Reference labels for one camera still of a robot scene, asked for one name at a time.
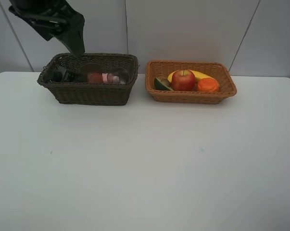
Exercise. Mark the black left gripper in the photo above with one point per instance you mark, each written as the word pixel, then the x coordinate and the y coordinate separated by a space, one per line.
pixel 53 18

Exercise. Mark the dark green pump bottle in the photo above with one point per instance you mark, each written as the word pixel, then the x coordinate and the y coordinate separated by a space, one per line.
pixel 62 75

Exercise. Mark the brown translucent plastic cup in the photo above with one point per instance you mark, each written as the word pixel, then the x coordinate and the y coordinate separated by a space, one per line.
pixel 91 73

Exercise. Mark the pink lotion bottle white cap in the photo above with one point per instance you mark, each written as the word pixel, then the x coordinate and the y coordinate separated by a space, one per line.
pixel 109 78

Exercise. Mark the pink translucent plastic cup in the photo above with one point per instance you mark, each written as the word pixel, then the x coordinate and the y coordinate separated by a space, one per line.
pixel 122 73

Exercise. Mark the halved avocado with pit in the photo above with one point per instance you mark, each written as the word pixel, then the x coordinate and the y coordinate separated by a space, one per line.
pixel 162 84

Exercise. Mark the red yellow apple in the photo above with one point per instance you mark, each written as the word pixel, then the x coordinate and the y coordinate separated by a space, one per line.
pixel 183 80

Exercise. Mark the yellow banana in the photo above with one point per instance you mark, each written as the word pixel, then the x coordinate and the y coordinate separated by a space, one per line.
pixel 198 75

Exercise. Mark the orange tangerine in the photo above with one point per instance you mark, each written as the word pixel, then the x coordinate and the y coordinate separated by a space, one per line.
pixel 208 85

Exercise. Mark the dark brown wicker basket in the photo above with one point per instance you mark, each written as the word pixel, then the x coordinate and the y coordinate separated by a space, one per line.
pixel 91 93

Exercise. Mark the light orange wicker basket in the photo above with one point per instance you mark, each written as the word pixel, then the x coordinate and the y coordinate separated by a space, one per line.
pixel 162 68

